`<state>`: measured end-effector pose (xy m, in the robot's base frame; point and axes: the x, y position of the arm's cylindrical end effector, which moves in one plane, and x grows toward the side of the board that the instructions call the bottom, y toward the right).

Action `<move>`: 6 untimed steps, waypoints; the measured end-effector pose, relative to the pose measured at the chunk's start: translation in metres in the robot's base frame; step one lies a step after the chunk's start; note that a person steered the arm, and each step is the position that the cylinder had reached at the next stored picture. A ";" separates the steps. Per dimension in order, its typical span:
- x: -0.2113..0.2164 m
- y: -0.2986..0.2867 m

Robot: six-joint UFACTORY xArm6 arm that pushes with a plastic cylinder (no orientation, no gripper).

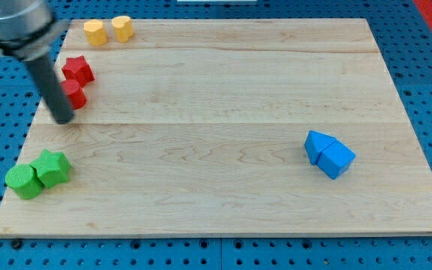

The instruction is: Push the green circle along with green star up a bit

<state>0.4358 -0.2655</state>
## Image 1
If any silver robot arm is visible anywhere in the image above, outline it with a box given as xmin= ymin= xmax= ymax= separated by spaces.
xmin=0 ymin=0 xmax=71 ymax=62

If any red star block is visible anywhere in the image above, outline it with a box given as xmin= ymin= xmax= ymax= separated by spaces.
xmin=61 ymin=55 xmax=95 ymax=87

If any green star block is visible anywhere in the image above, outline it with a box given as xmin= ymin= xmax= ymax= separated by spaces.
xmin=30 ymin=149 xmax=71 ymax=189

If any wooden board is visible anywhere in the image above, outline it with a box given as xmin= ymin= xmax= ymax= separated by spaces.
xmin=0 ymin=19 xmax=432 ymax=239

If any blue triangle block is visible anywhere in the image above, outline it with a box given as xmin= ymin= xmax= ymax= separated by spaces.
xmin=304 ymin=130 xmax=336 ymax=165

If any blue cube block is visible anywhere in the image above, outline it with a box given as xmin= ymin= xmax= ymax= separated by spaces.
xmin=316 ymin=140 xmax=356 ymax=179

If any yellow heart block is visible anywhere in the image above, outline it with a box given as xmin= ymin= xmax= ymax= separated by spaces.
xmin=111 ymin=16 xmax=134 ymax=43

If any red cylinder block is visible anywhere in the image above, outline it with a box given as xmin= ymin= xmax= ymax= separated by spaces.
xmin=60 ymin=79 xmax=87 ymax=110

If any yellow hexagon block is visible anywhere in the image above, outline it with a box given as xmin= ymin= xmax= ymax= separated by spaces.
xmin=83 ymin=19 xmax=108 ymax=47

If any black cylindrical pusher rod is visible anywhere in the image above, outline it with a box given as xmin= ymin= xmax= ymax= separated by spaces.
xmin=24 ymin=55 xmax=74 ymax=125

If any green cylinder block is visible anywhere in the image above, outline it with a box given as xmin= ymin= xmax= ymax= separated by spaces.
xmin=4 ymin=163 xmax=44 ymax=200

